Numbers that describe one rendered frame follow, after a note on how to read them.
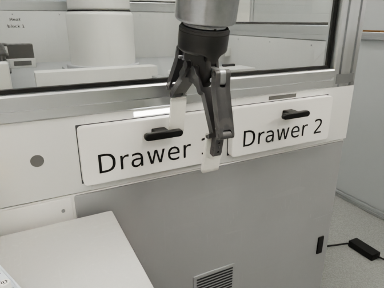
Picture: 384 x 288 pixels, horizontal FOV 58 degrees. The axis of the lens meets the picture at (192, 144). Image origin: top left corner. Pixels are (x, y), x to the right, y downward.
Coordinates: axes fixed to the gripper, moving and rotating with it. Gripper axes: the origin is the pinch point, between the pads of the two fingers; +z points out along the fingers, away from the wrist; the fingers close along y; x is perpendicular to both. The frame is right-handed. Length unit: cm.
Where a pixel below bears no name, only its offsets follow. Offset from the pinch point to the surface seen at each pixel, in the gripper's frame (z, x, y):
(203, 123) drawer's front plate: 1.0, -6.7, 8.1
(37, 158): 3.8, 24.6, 9.2
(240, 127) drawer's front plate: 3.0, -15.7, 7.7
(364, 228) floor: 99, -136, 36
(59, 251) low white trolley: 13.3, 23.7, -4.0
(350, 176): 89, -154, 67
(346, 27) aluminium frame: -16, -46, 14
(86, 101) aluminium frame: -4.8, 15.5, 11.4
